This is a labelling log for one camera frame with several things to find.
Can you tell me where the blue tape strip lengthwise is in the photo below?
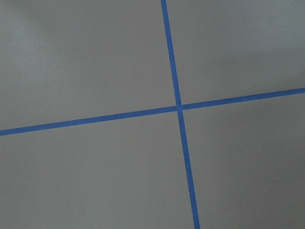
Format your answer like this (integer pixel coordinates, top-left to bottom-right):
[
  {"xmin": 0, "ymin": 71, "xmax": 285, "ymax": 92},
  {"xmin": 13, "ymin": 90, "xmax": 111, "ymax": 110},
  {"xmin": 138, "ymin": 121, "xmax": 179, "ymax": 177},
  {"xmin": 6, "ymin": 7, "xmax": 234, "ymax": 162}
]
[{"xmin": 161, "ymin": 0, "xmax": 201, "ymax": 229}]

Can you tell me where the blue tape strip crosswise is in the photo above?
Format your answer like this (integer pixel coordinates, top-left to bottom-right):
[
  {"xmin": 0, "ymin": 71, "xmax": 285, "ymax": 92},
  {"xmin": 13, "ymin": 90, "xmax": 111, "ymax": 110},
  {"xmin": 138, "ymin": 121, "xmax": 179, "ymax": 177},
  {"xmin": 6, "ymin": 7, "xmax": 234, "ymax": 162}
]
[{"xmin": 0, "ymin": 88, "xmax": 305, "ymax": 136}]

